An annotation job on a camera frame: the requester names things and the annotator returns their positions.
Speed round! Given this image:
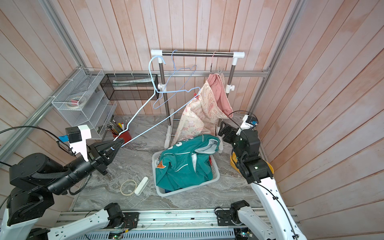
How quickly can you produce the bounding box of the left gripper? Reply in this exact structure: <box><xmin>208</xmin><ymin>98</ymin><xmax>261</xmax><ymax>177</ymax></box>
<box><xmin>48</xmin><ymin>136</ymin><xmax>127</xmax><ymax>194</ymax></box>

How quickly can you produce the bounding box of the green jacket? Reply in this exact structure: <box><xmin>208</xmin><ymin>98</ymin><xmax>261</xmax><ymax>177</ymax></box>
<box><xmin>155</xmin><ymin>135</ymin><xmax>221</xmax><ymax>192</ymax></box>

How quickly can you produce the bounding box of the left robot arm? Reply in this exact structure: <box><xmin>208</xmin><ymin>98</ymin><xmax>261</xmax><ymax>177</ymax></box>
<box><xmin>1</xmin><ymin>139</ymin><xmax>125</xmax><ymax>240</ymax></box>

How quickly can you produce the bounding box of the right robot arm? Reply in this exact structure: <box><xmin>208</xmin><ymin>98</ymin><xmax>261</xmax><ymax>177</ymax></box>
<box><xmin>218</xmin><ymin>123</ymin><xmax>306</xmax><ymax>240</ymax></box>

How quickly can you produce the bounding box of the yellow plastic tray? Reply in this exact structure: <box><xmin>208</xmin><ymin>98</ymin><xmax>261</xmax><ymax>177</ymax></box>
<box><xmin>229</xmin><ymin>151</ymin><xmax>275</xmax><ymax>175</ymax></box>

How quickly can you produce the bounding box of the red pencil cup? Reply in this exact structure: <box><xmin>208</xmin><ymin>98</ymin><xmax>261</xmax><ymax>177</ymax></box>
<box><xmin>113</xmin><ymin>130</ymin><xmax>132</xmax><ymax>144</ymax></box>

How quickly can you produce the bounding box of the white plastic laundry basket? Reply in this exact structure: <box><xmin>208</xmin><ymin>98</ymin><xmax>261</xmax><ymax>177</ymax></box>
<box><xmin>152</xmin><ymin>151</ymin><xmax>220</xmax><ymax>198</ymax></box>

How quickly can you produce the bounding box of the white remote-like bar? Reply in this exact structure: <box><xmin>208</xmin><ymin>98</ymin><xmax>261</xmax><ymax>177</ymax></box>
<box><xmin>134</xmin><ymin>177</ymin><xmax>149</xmax><ymax>196</ymax></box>

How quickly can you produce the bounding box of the cream pink print jacket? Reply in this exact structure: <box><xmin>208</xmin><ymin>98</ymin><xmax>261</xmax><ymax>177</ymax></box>
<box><xmin>172</xmin><ymin>73</ymin><xmax>233</xmax><ymax>145</ymax></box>

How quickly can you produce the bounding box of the tape roll on shelf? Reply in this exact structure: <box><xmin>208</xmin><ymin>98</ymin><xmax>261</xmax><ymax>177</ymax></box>
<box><xmin>65</xmin><ymin>96</ymin><xmax>86</xmax><ymax>110</ymax></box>

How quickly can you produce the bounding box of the black mesh basket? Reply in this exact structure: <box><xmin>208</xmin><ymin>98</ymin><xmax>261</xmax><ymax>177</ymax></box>
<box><xmin>100</xmin><ymin>73</ymin><xmax>159</xmax><ymax>101</ymax></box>

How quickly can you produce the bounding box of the white clothes rack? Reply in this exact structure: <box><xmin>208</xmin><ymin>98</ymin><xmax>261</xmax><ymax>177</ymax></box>
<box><xmin>151</xmin><ymin>50</ymin><xmax>245</xmax><ymax>148</ymax></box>

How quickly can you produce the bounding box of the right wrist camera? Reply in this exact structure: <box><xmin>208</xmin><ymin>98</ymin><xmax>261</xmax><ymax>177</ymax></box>
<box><xmin>240</xmin><ymin>115</ymin><xmax>259</xmax><ymax>131</ymax></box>

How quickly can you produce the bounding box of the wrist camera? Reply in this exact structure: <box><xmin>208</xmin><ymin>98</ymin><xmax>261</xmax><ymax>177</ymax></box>
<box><xmin>240</xmin><ymin>115</ymin><xmax>259</xmax><ymax>131</ymax></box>
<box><xmin>59</xmin><ymin>125</ymin><xmax>92</xmax><ymax>162</ymax></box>

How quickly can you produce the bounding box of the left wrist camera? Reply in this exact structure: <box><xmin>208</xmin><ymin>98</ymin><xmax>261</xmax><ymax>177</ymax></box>
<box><xmin>59</xmin><ymin>125</ymin><xmax>92</xmax><ymax>162</ymax></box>

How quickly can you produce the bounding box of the clear tape ring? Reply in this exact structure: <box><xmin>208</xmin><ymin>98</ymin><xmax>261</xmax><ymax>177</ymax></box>
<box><xmin>120</xmin><ymin>179</ymin><xmax>138</xmax><ymax>197</ymax></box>

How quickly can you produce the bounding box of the white wire shelf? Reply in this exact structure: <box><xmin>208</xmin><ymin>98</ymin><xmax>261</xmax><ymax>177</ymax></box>
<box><xmin>52</xmin><ymin>68</ymin><xmax>117</xmax><ymax>140</ymax></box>

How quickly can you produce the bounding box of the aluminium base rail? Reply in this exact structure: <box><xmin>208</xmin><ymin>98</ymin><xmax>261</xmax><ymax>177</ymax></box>
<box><xmin>53</xmin><ymin>208</ymin><xmax>250</xmax><ymax>240</ymax></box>

